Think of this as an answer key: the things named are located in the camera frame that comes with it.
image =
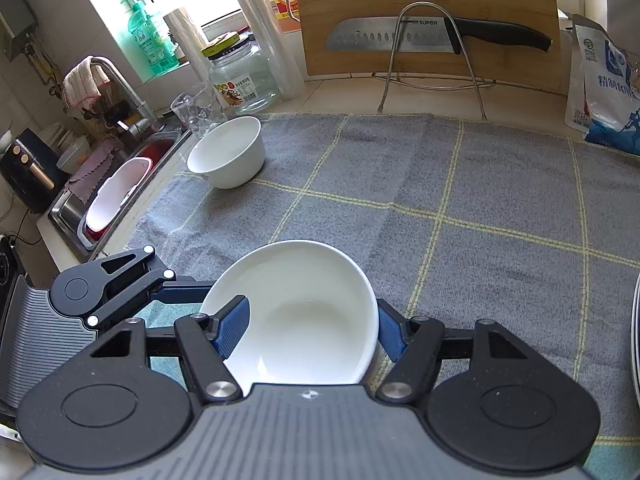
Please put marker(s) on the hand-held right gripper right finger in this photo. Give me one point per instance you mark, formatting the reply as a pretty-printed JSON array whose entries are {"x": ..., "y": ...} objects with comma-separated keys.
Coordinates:
[{"x": 390, "y": 332}]

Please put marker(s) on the clear plastic container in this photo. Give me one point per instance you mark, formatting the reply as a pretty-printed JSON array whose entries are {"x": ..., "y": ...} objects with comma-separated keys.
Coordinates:
[{"x": 75, "y": 152}]

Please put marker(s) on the plastic bag roll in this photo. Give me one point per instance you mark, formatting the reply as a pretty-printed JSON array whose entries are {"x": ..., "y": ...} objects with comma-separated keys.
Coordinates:
[{"x": 187, "y": 45}]

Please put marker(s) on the clear plastic wrap roll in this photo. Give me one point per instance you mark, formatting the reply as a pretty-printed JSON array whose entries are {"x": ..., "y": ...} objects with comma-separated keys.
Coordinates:
[{"x": 270, "y": 60}]

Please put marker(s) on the white and blue salt bag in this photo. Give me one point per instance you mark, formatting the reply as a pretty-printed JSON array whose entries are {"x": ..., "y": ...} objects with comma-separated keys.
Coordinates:
[{"x": 605, "y": 100}]

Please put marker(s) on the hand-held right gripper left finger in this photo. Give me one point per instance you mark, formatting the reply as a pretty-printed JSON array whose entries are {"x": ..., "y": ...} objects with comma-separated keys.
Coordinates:
[{"x": 232, "y": 327}]

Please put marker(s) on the pink cloth on faucet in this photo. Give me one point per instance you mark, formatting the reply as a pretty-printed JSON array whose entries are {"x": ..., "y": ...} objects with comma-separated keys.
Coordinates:
[{"x": 80, "y": 85}]

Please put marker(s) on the black air fryer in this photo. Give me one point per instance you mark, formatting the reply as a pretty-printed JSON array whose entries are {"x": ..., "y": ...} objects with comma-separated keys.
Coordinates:
[{"x": 25, "y": 175}]

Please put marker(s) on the clear glass jar yellow lid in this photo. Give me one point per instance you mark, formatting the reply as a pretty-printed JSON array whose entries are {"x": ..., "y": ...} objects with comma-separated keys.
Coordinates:
[{"x": 245, "y": 80}]

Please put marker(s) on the black induction cooker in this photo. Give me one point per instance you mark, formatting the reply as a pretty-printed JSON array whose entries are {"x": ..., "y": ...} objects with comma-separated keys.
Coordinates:
[{"x": 10, "y": 260}]

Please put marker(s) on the grey checked dish towel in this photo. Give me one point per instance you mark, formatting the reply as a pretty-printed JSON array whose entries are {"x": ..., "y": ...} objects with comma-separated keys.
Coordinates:
[{"x": 475, "y": 185}]

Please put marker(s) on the clear drinking glass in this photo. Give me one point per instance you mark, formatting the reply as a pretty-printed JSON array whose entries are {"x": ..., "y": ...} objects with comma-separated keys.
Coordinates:
[{"x": 192, "y": 110}]

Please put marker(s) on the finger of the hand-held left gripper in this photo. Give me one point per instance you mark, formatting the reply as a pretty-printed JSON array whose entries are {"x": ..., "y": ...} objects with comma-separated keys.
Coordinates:
[{"x": 185, "y": 292}]

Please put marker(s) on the purple dish rag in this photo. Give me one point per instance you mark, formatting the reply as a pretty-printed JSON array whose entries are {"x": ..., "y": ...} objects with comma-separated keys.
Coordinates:
[{"x": 95, "y": 170}]

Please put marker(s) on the metal sink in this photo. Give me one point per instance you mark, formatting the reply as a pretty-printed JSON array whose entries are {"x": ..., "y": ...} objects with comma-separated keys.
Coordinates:
[{"x": 67, "y": 210}]

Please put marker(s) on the metal faucet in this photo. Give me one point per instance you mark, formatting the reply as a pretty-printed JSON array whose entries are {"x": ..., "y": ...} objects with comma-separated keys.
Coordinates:
[{"x": 127, "y": 95}]

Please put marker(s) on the plain white bowl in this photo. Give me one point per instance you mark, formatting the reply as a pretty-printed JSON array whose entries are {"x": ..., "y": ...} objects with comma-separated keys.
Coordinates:
[
  {"x": 300, "y": 310},
  {"x": 235, "y": 160}
]

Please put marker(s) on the grey wall box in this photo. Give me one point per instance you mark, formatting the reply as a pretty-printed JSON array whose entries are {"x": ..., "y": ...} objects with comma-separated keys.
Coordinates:
[{"x": 15, "y": 15}]

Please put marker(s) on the red and white basin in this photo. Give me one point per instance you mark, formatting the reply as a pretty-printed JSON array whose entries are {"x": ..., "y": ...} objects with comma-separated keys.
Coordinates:
[{"x": 115, "y": 195}]

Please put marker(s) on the green dish soap bottle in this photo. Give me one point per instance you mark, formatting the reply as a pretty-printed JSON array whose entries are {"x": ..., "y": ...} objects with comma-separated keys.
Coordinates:
[{"x": 145, "y": 45}]

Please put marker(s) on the plain white plate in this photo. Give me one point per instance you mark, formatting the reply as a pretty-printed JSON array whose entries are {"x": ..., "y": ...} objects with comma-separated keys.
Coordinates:
[{"x": 637, "y": 375}]

